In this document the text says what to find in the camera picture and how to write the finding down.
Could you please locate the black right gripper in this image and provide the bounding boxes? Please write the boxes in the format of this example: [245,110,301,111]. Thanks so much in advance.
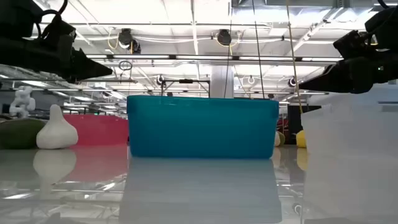
[298,52,398,94]

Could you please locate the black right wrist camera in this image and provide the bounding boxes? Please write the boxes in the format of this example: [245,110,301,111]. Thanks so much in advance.
[333,29,379,60]

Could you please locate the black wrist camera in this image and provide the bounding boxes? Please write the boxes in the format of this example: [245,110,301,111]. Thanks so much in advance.
[333,29,379,60]
[39,14,77,47]

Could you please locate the yellow hanging cable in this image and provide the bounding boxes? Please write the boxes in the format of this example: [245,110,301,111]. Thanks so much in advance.
[285,0,303,114]

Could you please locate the long ceiling light bar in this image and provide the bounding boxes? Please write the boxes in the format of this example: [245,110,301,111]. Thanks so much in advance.
[85,53,345,62]

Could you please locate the thin black hanging cable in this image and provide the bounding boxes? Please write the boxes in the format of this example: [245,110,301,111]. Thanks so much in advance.
[223,0,234,99]

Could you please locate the clear translucent plastic basket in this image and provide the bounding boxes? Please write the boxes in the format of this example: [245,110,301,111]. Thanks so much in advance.
[300,84,398,161]

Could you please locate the black background gantry frame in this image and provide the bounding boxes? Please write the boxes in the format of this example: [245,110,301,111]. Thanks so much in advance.
[160,78,211,98]

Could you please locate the black ceiling cable reel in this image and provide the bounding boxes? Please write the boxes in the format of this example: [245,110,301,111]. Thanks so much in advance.
[118,27,142,54]
[216,29,233,47]

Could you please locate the hanging black cable ring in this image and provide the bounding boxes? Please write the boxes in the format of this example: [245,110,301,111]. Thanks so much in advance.
[118,60,133,72]

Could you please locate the white support column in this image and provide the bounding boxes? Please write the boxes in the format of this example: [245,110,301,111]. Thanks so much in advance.
[210,65,234,99]

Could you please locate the teal plastic basket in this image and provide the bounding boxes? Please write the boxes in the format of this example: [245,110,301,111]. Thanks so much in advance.
[126,95,280,159]

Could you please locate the red background equipment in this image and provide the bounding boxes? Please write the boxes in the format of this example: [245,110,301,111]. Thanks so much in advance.
[277,117,289,135]

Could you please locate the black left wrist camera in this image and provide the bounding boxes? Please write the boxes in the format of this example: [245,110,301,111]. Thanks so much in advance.
[39,14,77,47]

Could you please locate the grey ceiling pipe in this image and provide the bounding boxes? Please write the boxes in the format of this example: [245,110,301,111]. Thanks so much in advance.
[0,77,138,84]

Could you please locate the pink plastic basket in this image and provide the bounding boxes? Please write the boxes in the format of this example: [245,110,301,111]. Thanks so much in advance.
[63,114,129,146]

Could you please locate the black computer tower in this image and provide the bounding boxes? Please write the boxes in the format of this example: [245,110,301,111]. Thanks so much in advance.
[287,105,322,144]

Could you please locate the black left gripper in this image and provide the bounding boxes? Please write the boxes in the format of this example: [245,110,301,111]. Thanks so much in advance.
[0,33,113,84]

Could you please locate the yellow mango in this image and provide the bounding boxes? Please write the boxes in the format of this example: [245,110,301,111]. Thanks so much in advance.
[295,129,307,149]

